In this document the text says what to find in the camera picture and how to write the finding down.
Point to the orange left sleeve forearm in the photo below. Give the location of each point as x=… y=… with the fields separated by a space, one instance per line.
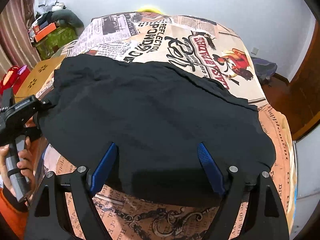
x=13 y=216

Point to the black zip jacket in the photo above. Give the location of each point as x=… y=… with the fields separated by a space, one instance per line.
x=157 y=115

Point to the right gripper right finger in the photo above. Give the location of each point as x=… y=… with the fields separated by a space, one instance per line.
x=238 y=179

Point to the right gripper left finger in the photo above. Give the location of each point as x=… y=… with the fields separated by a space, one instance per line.
x=48 y=214

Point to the newspaper print bed blanket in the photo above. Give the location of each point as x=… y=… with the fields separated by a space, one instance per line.
x=206 y=49

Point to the left hand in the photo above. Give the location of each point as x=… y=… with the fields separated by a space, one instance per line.
x=26 y=167

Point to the orange flat box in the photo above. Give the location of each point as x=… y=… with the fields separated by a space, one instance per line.
x=44 y=32

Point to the striped brown curtain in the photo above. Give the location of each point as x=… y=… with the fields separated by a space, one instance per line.
x=16 y=49

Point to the yellow curved headboard toy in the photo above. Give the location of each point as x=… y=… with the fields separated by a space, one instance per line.
x=150 y=8

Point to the red plush toy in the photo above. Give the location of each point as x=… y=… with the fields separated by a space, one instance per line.
x=14 y=78

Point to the green patterned storage box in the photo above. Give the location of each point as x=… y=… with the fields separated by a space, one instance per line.
x=52 y=42

